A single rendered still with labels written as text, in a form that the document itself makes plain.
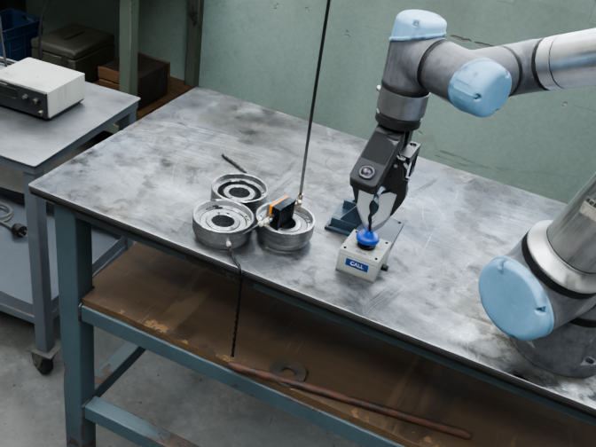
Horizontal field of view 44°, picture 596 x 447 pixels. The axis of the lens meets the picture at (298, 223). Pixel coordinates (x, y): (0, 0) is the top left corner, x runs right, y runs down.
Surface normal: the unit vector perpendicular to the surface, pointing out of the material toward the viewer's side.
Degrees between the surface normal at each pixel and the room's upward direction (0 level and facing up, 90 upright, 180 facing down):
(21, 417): 0
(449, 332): 0
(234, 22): 90
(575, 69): 108
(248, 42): 90
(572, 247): 93
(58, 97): 90
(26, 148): 0
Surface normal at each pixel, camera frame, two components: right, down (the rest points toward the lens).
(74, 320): -0.41, 0.45
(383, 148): -0.07, -0.48
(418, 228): 0.14, -0.83
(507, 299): -0.82, 0.33
